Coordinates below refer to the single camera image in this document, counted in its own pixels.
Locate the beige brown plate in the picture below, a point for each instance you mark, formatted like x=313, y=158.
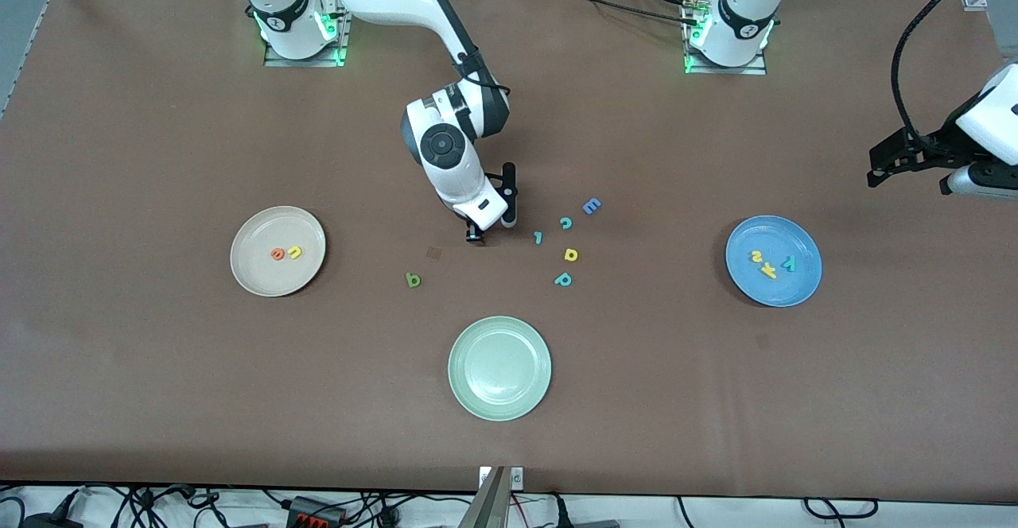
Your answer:
x=277, y=226

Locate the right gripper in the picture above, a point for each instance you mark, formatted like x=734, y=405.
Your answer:
x=475, y=234

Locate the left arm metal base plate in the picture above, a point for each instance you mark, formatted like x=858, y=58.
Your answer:
x=728, y=71

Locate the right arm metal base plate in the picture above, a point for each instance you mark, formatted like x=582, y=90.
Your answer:
x=302, y=62

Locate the blue letter E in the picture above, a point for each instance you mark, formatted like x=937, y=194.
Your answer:
x=591, y=206

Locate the teal letter Y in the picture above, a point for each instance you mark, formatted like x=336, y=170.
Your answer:
x=788, y=263

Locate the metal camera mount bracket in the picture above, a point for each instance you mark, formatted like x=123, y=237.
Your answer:
x=489, y=504

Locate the pale green plate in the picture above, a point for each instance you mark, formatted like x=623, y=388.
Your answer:
x=499, y=368

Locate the blue plate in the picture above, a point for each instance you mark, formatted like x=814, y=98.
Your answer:
x=787, y=293

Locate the yellow letter k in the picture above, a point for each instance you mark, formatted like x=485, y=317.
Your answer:
x=768, y=270

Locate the black red power strip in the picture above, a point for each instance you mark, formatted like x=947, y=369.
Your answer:
x=314, y=509

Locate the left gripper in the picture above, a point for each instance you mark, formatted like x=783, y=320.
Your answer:
x=937, y=147

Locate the teal letter p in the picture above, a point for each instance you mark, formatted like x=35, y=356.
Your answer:
x=563, y=279

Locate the green letter b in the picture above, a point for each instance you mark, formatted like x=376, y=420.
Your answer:
x=413, y=280

